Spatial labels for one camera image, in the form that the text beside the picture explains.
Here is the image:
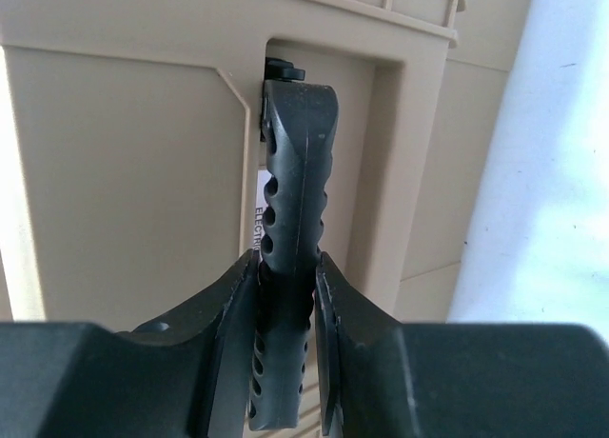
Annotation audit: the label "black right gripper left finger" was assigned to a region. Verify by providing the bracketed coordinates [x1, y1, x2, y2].
[1, 250, 259, 437]

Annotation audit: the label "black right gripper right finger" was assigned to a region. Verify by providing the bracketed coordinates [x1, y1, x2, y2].
[315, 255, 608, 437]

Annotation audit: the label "tan plastic toolbox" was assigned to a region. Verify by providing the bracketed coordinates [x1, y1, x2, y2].
[1, 0, 531, 332]

